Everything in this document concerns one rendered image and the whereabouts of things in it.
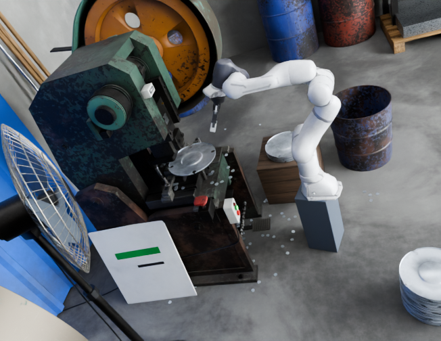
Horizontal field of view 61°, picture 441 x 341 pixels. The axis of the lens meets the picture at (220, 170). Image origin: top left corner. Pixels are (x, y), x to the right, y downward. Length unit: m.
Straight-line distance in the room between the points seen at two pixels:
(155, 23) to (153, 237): 1.21
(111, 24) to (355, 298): 2.01
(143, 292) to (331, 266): 1.21
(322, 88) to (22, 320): 1.39
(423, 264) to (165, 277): 1.45
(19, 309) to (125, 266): 1.75
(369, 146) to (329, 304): 1.11
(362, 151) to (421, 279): 1.06
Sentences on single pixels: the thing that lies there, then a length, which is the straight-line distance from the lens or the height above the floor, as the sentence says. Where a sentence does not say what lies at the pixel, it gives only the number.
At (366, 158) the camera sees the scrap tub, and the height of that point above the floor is 0.12.
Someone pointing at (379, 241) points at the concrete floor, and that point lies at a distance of 2.48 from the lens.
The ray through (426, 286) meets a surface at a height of 0.23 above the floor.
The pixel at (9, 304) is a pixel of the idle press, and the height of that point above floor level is 1.51.
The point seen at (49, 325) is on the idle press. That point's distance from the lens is 0.82.
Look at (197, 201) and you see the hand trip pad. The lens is 1.90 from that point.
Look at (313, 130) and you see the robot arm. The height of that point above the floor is 0.89.
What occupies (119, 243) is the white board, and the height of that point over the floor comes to 0.48.
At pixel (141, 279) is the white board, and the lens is 2.55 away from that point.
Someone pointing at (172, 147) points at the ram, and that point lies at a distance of 2.06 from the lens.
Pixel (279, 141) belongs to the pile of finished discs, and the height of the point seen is 0.40.
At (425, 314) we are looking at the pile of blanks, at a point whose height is 0.09.
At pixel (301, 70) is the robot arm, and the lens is 1.75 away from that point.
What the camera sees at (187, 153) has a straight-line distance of 2.24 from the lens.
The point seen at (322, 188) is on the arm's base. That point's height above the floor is 0.52.
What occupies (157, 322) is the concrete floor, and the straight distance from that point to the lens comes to 2.56.
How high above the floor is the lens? 1.96
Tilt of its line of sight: 36 degrees down
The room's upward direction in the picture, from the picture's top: 24 degrees counter-clockwise
